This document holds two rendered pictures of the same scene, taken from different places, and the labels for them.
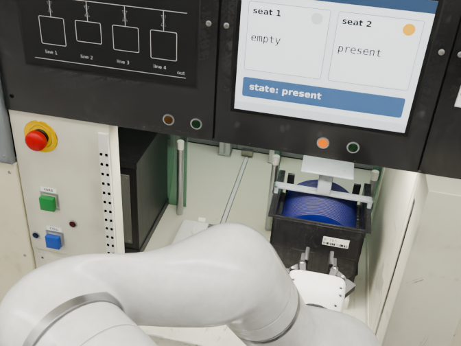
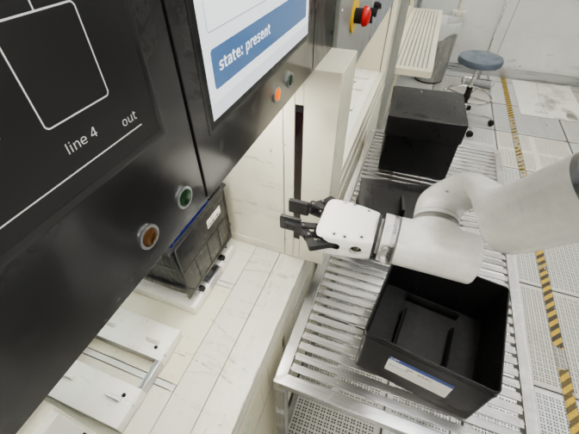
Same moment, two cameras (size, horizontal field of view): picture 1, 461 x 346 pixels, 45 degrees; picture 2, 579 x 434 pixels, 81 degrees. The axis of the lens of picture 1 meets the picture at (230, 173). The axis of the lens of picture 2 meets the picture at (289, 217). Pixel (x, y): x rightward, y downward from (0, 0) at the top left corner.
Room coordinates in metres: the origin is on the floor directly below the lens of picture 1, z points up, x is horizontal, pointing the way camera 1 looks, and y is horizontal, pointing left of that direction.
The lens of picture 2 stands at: (0.72, 0.27, 1.63)
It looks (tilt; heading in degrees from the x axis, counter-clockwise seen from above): 44 degrees down; 281
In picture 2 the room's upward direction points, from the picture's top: straight up
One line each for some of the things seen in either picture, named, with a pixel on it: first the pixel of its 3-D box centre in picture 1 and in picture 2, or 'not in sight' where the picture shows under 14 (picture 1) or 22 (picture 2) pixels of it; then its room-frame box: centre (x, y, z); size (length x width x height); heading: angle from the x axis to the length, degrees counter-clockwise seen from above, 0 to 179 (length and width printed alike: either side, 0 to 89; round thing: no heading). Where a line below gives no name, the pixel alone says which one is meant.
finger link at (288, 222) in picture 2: (299, 262); (295, 229); (0.79, -0.14, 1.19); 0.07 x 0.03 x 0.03; 171
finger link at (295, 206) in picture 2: (336, 269); (307, 204); (0.78, -0.21, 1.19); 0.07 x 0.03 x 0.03; 171
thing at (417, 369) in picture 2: not in sight; (430, 326); (0.45, -0.19, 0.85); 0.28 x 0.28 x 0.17; 72
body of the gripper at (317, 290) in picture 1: (314, 301); (351, 228); (0.69, -0.16, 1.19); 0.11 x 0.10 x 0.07; 171
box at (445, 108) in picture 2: not in sight; (419, 132); (0.41, -1.08, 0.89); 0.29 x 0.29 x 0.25; 84
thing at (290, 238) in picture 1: (318, 218); (167, 223); (1.11, -0.23, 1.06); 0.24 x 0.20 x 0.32; 80
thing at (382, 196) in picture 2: not in sight; (399, 215); (0.50, -0.61, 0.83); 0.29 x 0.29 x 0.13; 87
